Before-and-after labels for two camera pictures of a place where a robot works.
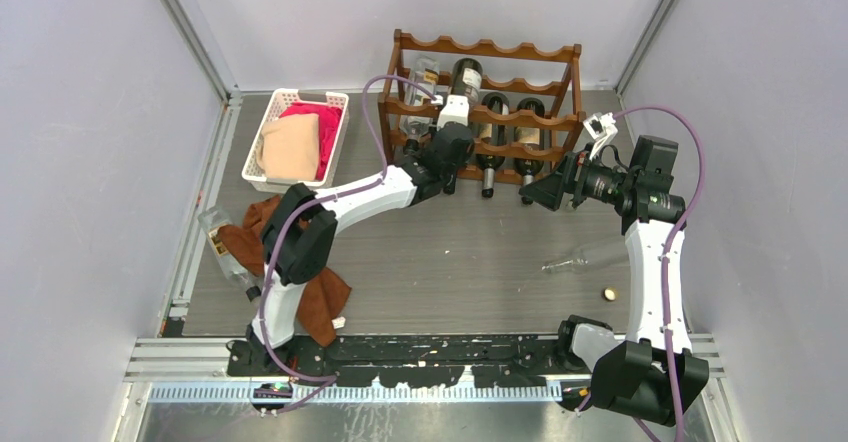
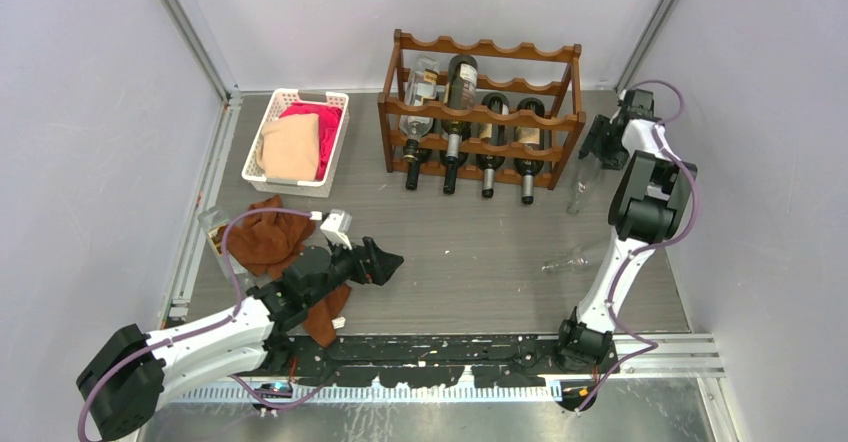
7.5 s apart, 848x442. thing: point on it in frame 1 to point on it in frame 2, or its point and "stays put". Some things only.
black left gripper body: (462, 162) to (346, 264)
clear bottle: (211, 220) stays put
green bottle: (467, 78) stays put
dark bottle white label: (449, 179) stays put
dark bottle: (529, 167) stays put
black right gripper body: (576, 168) to (601, 142)
